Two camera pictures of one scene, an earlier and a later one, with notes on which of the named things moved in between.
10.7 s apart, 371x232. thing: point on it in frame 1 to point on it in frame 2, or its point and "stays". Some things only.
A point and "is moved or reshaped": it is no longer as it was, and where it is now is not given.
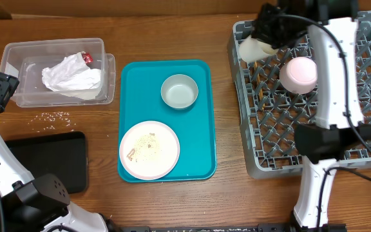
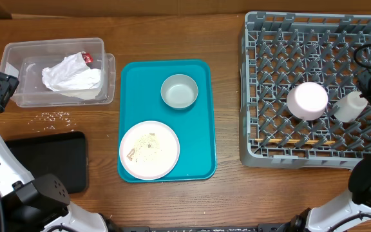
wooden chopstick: x=260 y=92 to x=294 y=141
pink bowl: x=299 y=75 to x=307 y=100
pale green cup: x=252 y=49 is moved or reshaped
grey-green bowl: x=179 y=91 stays
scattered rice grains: x=51 y=120 stays
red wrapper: x=87 y=58 stays
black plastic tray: x=64 y=155 stays
